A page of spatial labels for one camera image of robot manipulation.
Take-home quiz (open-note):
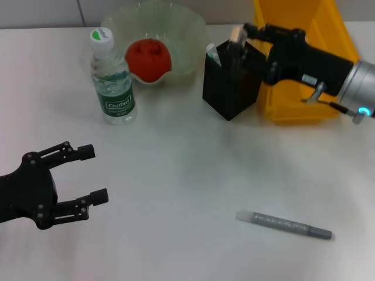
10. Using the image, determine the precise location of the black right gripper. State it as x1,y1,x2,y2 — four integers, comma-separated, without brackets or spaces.
243,22,357,97

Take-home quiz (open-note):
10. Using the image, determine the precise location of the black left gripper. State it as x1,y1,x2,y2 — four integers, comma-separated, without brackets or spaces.
0,141,110,231

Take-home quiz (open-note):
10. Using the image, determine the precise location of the beige eraser with barcode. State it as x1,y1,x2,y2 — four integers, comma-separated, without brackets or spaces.
230,26,247,45

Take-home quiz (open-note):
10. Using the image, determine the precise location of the green white pen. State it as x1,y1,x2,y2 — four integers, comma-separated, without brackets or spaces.
206,43,224,68

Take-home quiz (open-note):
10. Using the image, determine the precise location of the clear green-label water bottle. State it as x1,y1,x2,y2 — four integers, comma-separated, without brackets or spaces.
89,28,138,126

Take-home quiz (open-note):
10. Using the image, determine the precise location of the black mesh pen holder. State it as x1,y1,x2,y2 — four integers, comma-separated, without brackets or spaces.
202,39,267,122

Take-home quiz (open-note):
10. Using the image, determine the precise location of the translucent green fruit bowl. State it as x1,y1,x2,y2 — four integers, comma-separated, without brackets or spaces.
100,0,210,87

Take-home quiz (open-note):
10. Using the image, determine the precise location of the grey marker pen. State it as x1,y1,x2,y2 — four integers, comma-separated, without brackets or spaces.
236,208,333,241

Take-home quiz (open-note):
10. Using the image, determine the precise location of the yellow plastic bin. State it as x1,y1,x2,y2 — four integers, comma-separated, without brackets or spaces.
250,0,363,125

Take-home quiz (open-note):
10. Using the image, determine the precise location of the right wrist cable connector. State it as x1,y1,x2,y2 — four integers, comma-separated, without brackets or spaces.
301,81,367,124

